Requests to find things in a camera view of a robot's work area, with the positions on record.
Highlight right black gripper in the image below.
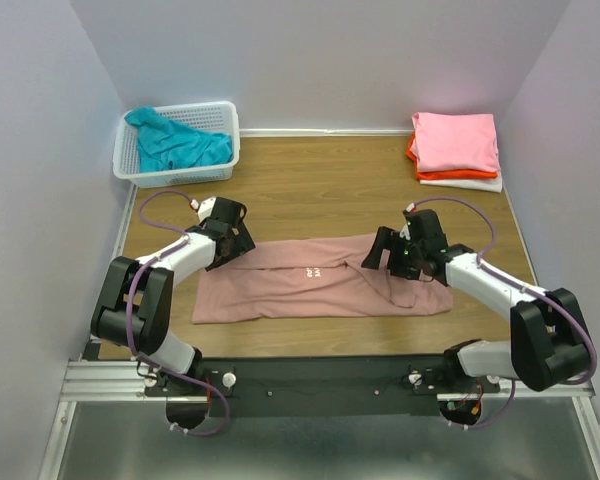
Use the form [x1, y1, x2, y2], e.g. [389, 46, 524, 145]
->
[361, 225, 424, 281]

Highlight dusty pink graphic t-shirt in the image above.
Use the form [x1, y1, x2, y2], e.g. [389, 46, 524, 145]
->
[192, 234, 454, 324]

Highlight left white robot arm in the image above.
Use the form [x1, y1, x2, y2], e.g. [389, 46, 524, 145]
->
[90, 197, 255, 395]

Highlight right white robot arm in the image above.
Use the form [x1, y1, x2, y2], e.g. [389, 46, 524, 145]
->
[362, 209, 597, 392]

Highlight folded orange t-shirt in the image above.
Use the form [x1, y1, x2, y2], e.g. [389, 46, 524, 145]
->
[405, 133, 498, 181]

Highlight teal t-shirt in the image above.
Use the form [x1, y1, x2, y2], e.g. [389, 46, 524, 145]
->
[124, 107, 233, 173]

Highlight folded light pink t-shirt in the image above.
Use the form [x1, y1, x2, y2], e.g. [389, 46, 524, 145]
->
[410, 112, 501, 174]

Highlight folded white t-shirt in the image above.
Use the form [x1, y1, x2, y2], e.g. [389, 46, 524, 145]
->
[419, 174, 503, 193]

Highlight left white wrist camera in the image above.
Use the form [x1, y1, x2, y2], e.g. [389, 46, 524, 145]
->
[189, 197, 216, 222]

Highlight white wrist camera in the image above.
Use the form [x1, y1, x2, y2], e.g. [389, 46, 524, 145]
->
[189, 197, 216, 222]
[399, 202, 419, 241]

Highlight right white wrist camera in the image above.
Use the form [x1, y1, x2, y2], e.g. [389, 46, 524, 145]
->
[399, 202, 419, 241]

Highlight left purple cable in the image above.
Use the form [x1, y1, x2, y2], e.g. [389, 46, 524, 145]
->
[127, 188, 231, 437]

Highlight purple cable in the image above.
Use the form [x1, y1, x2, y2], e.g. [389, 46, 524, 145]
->
[407, 196, 599, 431]
[127, 188, 231, 437]

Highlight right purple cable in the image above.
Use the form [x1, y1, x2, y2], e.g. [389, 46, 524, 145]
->
[407, 196, 599, 431]

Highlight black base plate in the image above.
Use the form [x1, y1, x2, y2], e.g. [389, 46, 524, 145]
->
[145, 354, 499, 426]

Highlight aluminium frame rail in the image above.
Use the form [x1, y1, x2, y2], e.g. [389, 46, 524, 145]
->
[38, 358, 600, 479]

